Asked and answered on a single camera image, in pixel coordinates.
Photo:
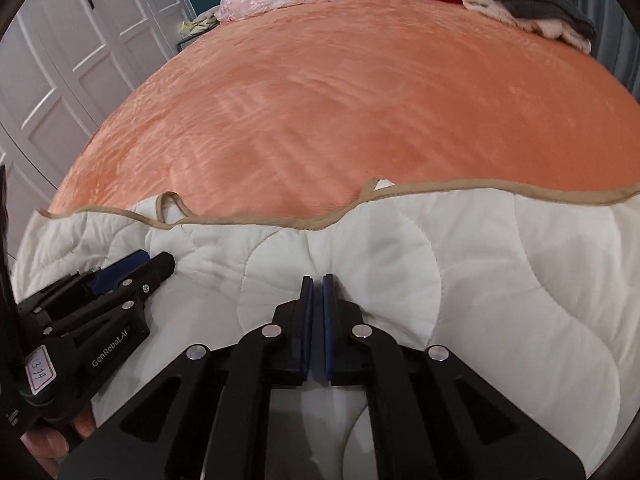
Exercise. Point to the white quilted jacket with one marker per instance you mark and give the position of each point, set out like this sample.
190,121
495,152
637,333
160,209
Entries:
450,285

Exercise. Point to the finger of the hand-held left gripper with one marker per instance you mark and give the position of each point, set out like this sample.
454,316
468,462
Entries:
159,269
120,267

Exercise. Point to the person's left hand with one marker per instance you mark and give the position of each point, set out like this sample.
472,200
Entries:
50,447

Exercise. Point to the orange plush blanket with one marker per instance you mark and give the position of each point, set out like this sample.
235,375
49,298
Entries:
325,110

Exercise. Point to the grey nightstand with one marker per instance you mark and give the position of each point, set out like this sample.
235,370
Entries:
184,44

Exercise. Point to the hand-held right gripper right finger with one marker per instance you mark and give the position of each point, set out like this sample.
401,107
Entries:
329,325

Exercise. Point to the pale yellow cloth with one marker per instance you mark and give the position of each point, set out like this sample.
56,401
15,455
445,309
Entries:
200,22

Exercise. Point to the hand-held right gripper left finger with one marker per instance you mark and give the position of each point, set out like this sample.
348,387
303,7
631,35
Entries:
306,325

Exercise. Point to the white panelled wardrobe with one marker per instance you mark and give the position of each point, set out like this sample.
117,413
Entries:
75,60

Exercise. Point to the cream fleece garment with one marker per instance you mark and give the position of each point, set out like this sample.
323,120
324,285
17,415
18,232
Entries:
500,10

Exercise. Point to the grey pleated curtain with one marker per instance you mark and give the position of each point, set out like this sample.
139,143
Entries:
615,35

